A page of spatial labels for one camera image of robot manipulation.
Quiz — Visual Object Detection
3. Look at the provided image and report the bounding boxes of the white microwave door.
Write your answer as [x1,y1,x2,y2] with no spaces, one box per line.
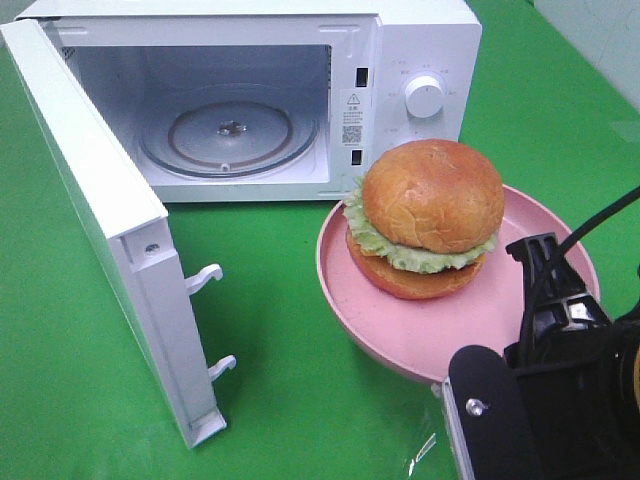
[1,20,236,448]

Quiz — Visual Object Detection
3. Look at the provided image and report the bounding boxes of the clear tape patch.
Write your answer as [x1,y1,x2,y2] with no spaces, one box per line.
[398,414,439,480]

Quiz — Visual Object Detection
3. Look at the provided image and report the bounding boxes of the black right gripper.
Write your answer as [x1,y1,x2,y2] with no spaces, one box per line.
[442,233,639,479]

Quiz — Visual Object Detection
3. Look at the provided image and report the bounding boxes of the glass microwave turntable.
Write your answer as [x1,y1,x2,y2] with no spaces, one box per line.
[140,100,319,179]

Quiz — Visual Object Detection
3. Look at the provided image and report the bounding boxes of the white microwave oven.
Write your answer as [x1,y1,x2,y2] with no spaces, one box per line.
[9,1,482,210]

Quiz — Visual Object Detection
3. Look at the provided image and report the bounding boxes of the burger with lettuce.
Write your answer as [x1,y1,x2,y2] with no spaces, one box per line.
[343,139,505,300]

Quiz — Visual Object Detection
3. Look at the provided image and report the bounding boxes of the upper white round knob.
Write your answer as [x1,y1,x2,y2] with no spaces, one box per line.
[404,74,445,119]

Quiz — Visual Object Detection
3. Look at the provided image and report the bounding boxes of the pink round plate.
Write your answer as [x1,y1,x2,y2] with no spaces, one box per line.
[316,187,571,382]

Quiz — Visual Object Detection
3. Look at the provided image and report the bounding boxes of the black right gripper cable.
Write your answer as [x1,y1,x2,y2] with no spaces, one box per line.
[519,184,640,346]

